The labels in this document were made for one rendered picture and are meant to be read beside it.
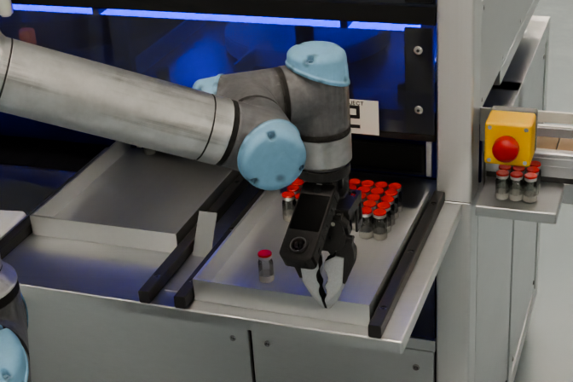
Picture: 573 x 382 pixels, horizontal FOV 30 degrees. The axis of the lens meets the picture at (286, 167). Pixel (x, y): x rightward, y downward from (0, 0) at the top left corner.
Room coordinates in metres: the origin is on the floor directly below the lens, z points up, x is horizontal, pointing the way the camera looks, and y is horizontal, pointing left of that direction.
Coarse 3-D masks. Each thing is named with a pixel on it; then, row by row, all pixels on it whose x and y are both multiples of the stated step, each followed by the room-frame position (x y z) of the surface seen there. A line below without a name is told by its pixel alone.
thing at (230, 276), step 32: (256, 224) 1.51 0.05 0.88; (288, 224) 1.50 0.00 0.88; (416, 224) 1.45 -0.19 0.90; (224, 256) 1.39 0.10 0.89; (256, 256) 1.41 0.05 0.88; (384, 256) 1.38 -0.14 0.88; (224, 288) 1.28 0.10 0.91; (256, 288) 1.26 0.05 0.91; (288, 288) 1.31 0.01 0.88; (352, 288) 1.30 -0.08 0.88; (384, 288) 1.27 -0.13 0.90; (352, 320) 1.21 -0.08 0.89
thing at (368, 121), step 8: (352, 104) 1.60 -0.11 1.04; (360, 104) 1.60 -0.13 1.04; (368, 104) 1.59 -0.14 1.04; (376, 104) 1.59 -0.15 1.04; (352, 112) 1.60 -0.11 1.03; (360, 112) 1.60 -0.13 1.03; (368, 112) 1.59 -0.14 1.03; (376, 112) 1.59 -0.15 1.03; (352, 120) 1.60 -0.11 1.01; (360, 120) 1.60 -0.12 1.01; (368, 120) 1.59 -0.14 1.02; (376, 120) 1.59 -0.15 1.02; (352, 128) 1.60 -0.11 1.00; (368, 128) 1.59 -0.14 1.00; (376, 128) 1.59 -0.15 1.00
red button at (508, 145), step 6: (498, 138) 1.50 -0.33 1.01; (504, 138) 1.49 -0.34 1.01; (510, 138) 1.49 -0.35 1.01; (498, 144) 1.48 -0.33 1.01; (504, 144) 1.48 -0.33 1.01; (510, 144) 1.48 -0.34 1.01; (516, 144) 1.48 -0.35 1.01; (492, 150) 1.49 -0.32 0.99; (498, 150) 1.48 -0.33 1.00; (504, 150) 1.48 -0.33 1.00; (510, 150) 1.47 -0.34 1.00; (516, 150) 1.48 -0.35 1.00; (498, 156) 1.48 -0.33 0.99; (504, 156) 1.48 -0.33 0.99; (510, 156) 1.47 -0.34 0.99; (516, 156) 1.48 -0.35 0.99; (504, 162) 1.48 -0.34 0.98
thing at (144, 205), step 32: (96, 160) 1.73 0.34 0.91; (128, 160) 1.79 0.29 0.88; (160, 160) 1.78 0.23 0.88; (192, 160) 1.77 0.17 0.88; (64, 192) 1.62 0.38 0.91; (96, 192) 1.67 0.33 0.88; (128, 192) 1.66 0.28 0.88; (160, 192) 1.65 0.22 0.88; (192, 192) 1.64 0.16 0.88; (32, 224) 1.53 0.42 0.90; (64, 224) 1.51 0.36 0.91; (96, 224) 1.49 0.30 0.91; (128, 224) 1.54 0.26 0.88; (160, 224) 1.53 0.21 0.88; (192, 224) 1.49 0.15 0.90
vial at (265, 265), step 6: (258, 258) 1.33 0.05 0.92; (264, 258) 1.33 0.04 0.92; (270, 258) 1.33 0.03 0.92; (258, 264) 1.33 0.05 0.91; (264, 264) 1.33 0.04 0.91; (270, 264) 1.33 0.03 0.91; (258, 270) 1.34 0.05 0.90; (264, 270) 1.33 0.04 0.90; (270, 270) 1.33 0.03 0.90; (264, 276) 1.33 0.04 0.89; (270, 276) 1.33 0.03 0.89; (264, 282) 1.33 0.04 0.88
